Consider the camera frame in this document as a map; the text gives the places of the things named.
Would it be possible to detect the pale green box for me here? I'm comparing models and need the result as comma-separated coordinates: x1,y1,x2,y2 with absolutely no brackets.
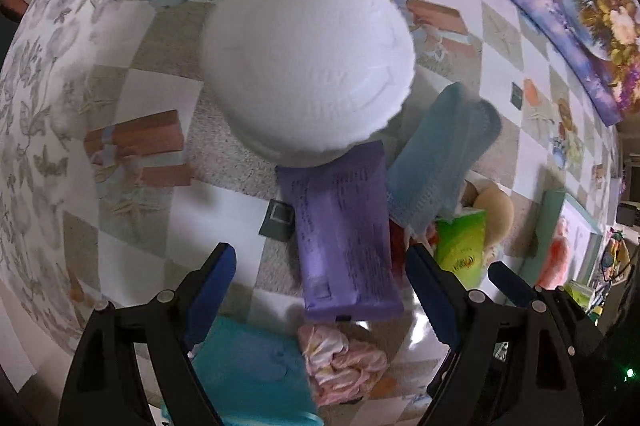
520,189,604,291

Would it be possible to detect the pink and white cloth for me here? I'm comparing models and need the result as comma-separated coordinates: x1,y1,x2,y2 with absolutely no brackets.
297,324,390,408

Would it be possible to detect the checkered printed blanket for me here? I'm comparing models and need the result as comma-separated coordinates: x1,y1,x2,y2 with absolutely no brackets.
0,0,623,426

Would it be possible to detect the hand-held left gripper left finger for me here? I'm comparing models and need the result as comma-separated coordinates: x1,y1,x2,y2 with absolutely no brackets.
59,243,237,426

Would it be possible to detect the light blue cloth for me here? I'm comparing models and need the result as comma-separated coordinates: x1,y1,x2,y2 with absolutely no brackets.
385,82,502,233

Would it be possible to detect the green tissue pack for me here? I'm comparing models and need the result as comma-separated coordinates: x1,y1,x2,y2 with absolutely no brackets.
434,209,489,285

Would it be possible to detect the pink plush toy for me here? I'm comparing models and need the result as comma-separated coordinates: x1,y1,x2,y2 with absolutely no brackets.
536,217,574,289

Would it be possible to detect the white round plush cushion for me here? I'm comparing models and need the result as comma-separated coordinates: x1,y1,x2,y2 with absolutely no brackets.
201,0,416,169

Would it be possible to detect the beige plush toy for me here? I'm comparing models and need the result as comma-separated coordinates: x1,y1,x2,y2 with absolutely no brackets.
461,180,516,263

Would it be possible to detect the grey floral sheet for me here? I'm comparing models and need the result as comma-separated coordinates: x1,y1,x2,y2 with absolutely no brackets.
0,0,211,394

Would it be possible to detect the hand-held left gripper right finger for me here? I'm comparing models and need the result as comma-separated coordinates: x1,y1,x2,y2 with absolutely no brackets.
406,245,585,426

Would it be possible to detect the purple soft packet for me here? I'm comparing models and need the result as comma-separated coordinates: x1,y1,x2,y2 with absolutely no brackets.
276,141,405,323

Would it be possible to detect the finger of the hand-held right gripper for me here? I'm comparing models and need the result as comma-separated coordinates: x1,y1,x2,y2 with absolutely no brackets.
487,260,604,353

